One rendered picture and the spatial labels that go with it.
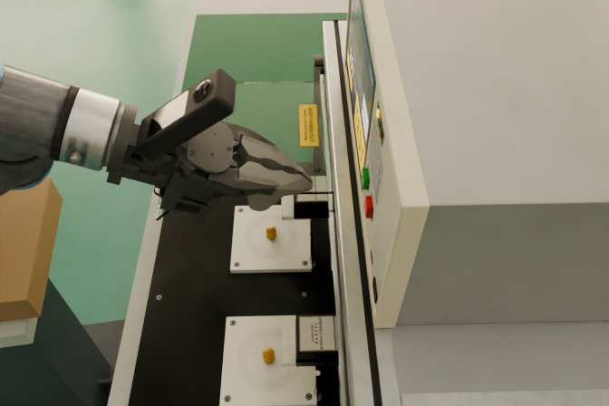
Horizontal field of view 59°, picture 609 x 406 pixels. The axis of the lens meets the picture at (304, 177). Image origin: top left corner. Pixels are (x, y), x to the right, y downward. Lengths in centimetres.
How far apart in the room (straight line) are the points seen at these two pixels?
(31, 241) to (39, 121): 59
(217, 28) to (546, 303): 126
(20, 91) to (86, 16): 275
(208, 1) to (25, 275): 103
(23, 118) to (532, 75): 47
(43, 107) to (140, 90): 214
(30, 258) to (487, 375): 80
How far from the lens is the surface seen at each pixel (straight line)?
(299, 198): 91
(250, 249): 102
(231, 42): 156
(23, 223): 114
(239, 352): 93
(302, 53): 151
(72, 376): 152
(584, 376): 62
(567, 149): 49
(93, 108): 54
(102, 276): 202
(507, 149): 47
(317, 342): 83
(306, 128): 82
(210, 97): 49
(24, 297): 105
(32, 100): 54
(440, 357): 58
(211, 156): 55
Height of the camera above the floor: 163
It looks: 49 degrees down
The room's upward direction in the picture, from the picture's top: straight up
